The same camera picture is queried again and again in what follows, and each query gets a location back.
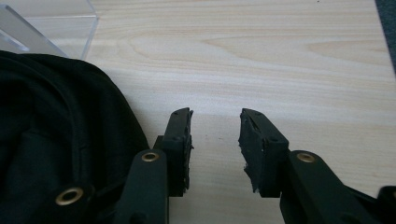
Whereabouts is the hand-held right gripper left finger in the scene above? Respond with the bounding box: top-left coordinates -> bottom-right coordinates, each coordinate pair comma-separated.
152,107 -> 194,198

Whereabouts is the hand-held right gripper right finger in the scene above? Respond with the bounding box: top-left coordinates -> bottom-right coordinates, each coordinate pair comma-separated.
238,107 -> 290,199

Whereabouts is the black cloth garment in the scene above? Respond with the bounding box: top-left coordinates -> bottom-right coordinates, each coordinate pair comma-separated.
0,49 -> 151,224

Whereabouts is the clear acrylic box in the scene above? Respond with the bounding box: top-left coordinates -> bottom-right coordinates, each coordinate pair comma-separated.
0,0 -> 100,61

